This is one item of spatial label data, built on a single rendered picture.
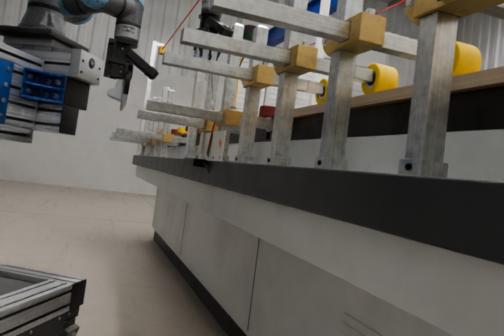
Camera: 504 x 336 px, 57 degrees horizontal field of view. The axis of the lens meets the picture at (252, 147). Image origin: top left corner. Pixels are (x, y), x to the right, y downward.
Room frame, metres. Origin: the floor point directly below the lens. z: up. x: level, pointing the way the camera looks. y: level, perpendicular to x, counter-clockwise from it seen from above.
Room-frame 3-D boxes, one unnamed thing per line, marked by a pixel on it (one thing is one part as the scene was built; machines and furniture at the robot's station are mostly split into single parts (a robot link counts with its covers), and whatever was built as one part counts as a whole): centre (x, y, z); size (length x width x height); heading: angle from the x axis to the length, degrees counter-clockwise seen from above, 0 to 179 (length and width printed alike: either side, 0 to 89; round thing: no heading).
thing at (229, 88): (1.57, 0.10, 0.93); 0.03 x 0.03 x 0.48; 19
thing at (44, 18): (1.55, 0.75, 1.09); 0.15 x 0.15 x 0.10
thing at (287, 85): (1.10, -0.07, 0.90); 0.03 x 0.03 x 0.48; 19
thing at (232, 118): (1.55, 0.09, 0.85); 0.13 x 0.06 x 0.05; 19
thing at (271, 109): (1.58, -0.05, 0.85); 0.08 x 0.08 x 0.11
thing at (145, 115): (1.75, 0.22, 0.83); 0.43 x 0.03 x 0.04; 109
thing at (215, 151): (1.59, 0.13, 0.75); 0.26 x 0.01 x 0.10; 19
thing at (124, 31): (1.41, 0.42, 1.05); 0.08 x 0.08 x 0.05
